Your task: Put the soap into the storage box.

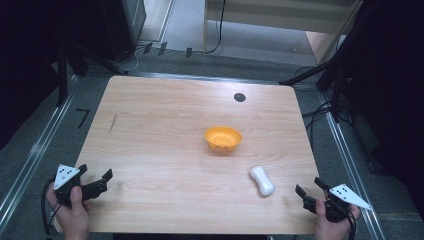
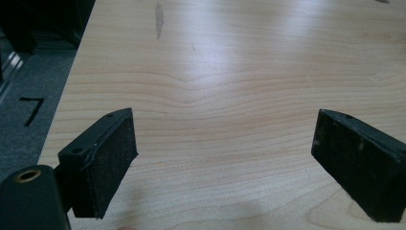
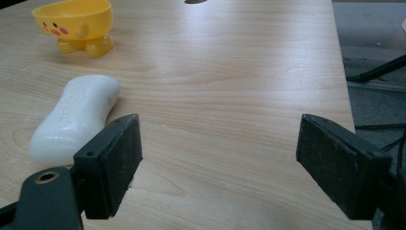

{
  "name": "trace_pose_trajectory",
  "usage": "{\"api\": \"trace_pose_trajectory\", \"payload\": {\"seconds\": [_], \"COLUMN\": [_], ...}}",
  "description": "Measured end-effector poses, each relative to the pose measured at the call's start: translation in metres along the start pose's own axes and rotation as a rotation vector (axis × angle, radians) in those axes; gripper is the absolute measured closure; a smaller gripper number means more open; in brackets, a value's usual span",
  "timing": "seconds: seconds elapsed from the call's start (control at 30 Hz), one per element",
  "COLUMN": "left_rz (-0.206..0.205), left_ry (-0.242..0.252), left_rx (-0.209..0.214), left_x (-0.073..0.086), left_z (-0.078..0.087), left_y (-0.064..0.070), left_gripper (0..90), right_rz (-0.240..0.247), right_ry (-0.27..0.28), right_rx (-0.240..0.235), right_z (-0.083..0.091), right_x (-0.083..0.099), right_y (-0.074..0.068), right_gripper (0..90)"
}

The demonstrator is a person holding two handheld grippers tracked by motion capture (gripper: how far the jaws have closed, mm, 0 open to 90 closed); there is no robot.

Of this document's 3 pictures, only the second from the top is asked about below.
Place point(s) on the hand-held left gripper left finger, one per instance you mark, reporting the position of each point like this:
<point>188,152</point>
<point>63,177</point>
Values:
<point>105,159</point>

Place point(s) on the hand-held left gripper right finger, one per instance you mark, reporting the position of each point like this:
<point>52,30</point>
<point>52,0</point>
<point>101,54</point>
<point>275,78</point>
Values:
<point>357,156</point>

